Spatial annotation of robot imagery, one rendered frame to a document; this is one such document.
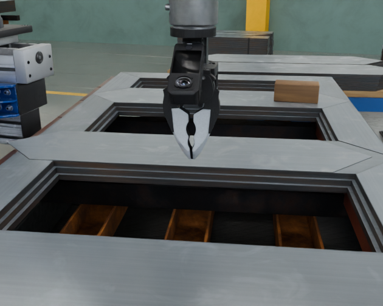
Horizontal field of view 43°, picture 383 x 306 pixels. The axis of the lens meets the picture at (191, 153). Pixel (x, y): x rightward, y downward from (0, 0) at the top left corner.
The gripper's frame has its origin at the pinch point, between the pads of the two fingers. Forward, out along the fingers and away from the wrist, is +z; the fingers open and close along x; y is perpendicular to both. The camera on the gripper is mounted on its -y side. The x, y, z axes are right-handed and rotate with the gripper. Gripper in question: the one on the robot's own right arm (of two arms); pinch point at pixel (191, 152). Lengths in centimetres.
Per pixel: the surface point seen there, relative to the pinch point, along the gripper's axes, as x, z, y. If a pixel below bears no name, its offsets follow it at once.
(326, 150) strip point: -24.4, 5.9, 21.0
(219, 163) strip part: -3.7, 5.8, 10.8
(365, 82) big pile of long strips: -46, 9, 102
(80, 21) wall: 316, 53, 777
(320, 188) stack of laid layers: -22.1, 8.5, 7.8
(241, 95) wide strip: -5, 6, 66
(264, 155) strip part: -12.0, 5.8, 16.0
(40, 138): 35.7, 5.6, 19.0
